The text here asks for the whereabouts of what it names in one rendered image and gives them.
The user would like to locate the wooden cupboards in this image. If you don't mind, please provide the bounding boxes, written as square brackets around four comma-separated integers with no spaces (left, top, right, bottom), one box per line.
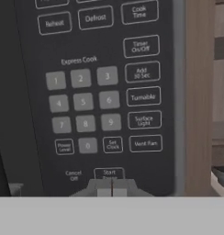
[212,0,224,169]

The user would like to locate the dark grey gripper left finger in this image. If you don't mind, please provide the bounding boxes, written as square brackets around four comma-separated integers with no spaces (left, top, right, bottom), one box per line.
[70,178,113,198]

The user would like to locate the white round dish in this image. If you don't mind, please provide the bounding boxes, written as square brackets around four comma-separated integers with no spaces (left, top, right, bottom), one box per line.
[210,165,224,197]

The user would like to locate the microwave start button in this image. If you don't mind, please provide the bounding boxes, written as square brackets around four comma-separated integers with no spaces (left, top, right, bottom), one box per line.
[93,166,126,182]

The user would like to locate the wooden cupboard side panel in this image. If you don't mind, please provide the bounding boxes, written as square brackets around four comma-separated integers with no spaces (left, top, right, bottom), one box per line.
[183,0,218,197]

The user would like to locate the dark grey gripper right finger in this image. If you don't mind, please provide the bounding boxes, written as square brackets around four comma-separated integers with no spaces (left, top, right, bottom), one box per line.
[111,178,155,198]

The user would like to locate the black microwave door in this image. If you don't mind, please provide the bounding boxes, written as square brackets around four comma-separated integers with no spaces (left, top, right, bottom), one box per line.
[0,0,45,198]

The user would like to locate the black microwave oven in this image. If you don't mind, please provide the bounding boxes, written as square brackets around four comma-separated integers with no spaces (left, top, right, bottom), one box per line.
[0,0,187,198]

